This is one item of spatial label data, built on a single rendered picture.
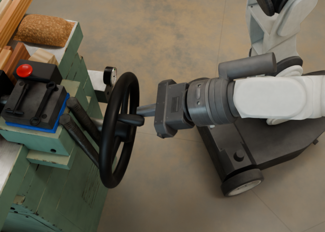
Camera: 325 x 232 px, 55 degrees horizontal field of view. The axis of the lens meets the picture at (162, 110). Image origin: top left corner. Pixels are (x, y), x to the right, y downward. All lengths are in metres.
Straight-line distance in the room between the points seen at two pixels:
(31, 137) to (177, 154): 1.07
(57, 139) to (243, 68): 0.37
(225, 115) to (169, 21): 1.67
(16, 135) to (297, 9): 0.72
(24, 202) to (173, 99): 0.42
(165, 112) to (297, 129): 1.10
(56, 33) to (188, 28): 1.39
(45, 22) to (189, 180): 1.04
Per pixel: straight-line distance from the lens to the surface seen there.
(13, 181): 0.73
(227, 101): 0.55
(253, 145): 1.53
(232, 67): 0.57
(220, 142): 1.48
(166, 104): 0.62
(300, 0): 0.88
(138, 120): 0.66
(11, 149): 0.74
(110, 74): 1.04
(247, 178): 1.43
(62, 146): 0.67
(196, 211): 1.55
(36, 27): 0.88
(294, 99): 0.51
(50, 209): 0.95
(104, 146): 0.66
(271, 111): 0.51
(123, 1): 2.35
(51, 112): 0.62
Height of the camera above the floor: 1.51
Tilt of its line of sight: 60 degrees down
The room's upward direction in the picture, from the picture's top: straight up
